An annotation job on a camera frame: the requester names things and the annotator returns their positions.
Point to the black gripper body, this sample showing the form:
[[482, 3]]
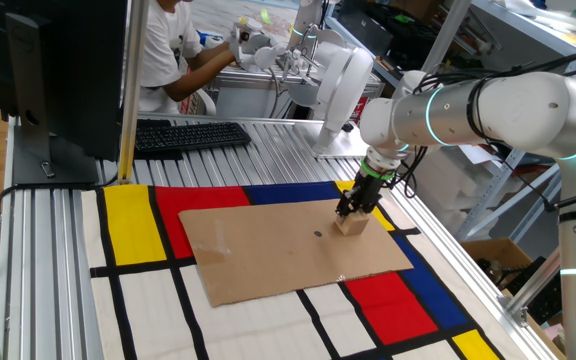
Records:
[[368, 191]]

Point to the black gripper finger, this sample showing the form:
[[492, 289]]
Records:
[[370, 208], [344, 209]]

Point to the small wooden block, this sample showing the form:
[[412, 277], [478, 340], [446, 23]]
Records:
[[353, 226]]

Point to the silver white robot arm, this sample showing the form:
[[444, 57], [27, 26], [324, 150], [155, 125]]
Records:
[[518, 110]]

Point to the bare forearm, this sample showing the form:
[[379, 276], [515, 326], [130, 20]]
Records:
[[198, 75]]

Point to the colour block patterned cloth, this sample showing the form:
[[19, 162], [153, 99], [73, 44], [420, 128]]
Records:
[[268, 330]]

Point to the bare hand of person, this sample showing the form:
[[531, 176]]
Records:
[[230, 51]]

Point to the white foam packing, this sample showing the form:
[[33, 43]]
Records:
[[438, 195]]

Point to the brown cardboard sheet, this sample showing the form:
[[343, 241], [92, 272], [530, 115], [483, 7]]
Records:
[[268, 250]]

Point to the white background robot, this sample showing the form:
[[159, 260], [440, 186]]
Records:
[[343, 85]]

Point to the blue grey shelf rack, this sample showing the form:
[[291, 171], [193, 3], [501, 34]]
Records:
[[485, 200]]

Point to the white orange paper sheet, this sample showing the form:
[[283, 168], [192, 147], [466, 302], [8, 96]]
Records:
[[478, 154]]

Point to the open cardboard box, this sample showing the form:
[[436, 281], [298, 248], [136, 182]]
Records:
[[493, 247]]

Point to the grey metal workbench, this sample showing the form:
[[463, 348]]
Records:
[[243, 102]]

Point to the black equipment case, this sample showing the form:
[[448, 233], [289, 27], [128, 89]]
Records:
[[368, 30]]

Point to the white teleoperation device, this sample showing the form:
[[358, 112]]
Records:
[[263, 55]]

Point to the black keyboard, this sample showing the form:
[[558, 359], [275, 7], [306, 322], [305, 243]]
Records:
[[188, 136]]

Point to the white chair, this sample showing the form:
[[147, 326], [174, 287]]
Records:
[[208, 102]]

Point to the black crate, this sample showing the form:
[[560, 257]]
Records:
[[543, 305]]

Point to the person in white shirt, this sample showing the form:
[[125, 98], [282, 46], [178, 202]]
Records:
[[158, 50]]

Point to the black computer monitor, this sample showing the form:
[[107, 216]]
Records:
[[78, 75]]

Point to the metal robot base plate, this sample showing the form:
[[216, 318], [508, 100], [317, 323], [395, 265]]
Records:
[[333, 149]]

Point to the aluminium table edge rail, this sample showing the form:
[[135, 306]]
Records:
[[463, 265]]

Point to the aluminium frame strut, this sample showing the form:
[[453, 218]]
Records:
[[533, 282]]

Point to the slanted aluminium post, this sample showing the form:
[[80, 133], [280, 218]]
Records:
[[450, 27]]

